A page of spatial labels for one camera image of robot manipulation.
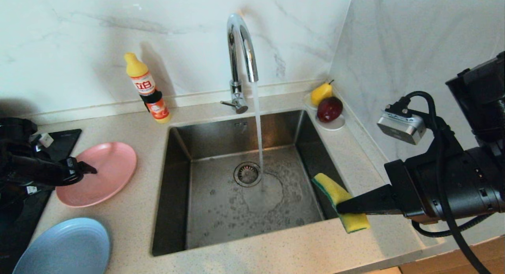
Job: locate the metal sink drain strainer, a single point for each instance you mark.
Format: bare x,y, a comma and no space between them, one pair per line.
246,174

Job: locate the yellow pear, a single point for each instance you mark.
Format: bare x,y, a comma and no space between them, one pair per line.
320,94

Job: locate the small white dish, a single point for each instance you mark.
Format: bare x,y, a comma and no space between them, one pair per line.
335,126

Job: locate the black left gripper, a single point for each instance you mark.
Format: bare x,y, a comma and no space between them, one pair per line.
35,171

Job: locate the chrome gooseneck faucet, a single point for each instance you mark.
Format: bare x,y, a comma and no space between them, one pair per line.
236,37

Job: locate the dark red apple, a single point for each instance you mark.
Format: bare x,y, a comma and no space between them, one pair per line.
329,109

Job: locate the yellow green sponge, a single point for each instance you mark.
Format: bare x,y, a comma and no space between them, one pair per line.
335,191

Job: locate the yellow orange dish soap bottle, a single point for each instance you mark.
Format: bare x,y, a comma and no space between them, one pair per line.
146,87

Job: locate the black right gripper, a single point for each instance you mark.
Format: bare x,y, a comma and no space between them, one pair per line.
473,179

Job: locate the light blue plate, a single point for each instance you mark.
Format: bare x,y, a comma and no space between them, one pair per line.
63,250

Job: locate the black glass cooktop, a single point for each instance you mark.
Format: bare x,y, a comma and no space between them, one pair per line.
65,141

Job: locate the pink plate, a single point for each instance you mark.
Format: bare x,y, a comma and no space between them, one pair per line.
110,175

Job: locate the light wooden cabinet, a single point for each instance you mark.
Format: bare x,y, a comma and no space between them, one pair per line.
442,262

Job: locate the stainless steel sink basin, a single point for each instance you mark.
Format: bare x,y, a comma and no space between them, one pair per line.
221,226

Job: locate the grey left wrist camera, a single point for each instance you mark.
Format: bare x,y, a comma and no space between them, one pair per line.
45,140

